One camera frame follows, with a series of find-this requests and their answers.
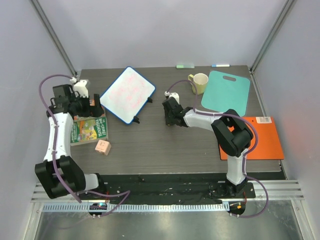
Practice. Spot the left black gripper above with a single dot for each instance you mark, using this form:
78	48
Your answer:
87	113

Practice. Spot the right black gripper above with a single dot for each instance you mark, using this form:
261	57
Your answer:
169	113

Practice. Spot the blue framed whiteboard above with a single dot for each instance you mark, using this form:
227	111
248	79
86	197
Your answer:
127	95

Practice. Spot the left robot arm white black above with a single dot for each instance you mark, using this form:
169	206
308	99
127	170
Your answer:
58	173

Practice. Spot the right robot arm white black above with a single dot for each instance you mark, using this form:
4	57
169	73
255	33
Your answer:
231	131

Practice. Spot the orange treehouse book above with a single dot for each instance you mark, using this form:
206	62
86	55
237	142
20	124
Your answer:
92	104

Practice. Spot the green treehouse book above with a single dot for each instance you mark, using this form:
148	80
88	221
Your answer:
88	131

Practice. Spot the pink cube power adapter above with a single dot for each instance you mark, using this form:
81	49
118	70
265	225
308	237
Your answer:
103	147

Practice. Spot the pale yellow mug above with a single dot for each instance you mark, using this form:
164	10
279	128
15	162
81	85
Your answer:
200	81

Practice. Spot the green eraser block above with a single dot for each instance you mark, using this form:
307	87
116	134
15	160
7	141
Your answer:
185	66

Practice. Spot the teal cutting board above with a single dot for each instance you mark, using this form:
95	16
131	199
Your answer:
226	91

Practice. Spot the blue white marker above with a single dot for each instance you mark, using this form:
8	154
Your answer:
220	65

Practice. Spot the orange clipboard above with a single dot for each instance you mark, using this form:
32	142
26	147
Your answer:
268	146

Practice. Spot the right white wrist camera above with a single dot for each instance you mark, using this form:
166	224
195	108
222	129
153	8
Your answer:
174	95

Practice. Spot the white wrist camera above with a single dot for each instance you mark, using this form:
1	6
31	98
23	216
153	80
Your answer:
80	86
174	95

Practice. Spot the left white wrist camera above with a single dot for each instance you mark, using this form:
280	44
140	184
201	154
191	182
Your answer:
80	86

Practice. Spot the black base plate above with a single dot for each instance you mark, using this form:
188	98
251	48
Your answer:
173	189

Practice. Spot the white slotted cable duct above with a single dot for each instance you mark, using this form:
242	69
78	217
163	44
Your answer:
97	207

